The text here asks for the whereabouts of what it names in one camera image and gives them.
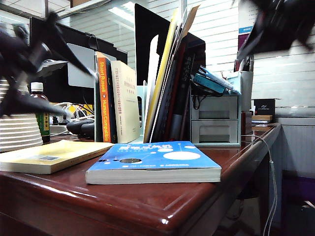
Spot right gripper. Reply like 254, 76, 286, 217
237, 0, 315, 60

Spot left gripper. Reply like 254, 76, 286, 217
0, 12, 97, 118

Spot blue paperback book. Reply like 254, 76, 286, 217
85, 141, 222, 185

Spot orange Human Compatible book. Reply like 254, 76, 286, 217
95, 51, 118, 144

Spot light blue desk bookshelf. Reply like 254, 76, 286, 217
93, 71, 242, 148

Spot cream book with Chinese text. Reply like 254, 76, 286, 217
110, 60, 141, 144

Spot brown flat book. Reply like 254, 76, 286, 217
251, 115, 274, 124

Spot pale yellow paperback book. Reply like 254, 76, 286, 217
0, 139, 114, 175

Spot dark book with Chinese title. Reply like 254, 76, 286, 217
172, 53, 198, 142

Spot white model airplane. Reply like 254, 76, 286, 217
36, 59, 68, 77

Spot purple and white poster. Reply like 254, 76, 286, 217
238, 0, 259, 53

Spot wide black monitor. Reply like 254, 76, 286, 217
29, 17, 128, 104

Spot brown bottle with green label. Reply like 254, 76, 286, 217
29, 82, 51, 144

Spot white power strip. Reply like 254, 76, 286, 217
49, 124, 72, 135

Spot white pen cup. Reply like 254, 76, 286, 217
240, 70, 254, 113

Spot black rounded pouch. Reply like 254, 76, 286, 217
66, 118, 95, 138

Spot light blue booklet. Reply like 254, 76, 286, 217
198, 65, 241, 95

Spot white ribbed jug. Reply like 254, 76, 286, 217
0, 78, 44, 153

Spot black box with white logo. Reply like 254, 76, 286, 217
253, 98, 276, 116

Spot teal notebook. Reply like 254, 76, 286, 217
191, 73, 226, 95

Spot brown paper envelope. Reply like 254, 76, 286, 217
177, 5, 200, 51

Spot dark red box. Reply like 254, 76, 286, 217
241, 111, 252, 135

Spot white drawer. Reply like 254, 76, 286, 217
191, 95, 238, 120
190, 120, 238, 144

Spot white curved divider panel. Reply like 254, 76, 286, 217
144, 34, 159, 128

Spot tall black monitor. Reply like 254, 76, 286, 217
134, 3, 206, 86

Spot leaning files and folders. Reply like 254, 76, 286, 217
143, 7, 179, 144

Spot black thin cable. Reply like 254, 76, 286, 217
191, 94, 205, 111

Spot white cable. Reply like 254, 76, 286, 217
241, 134, 278, 236

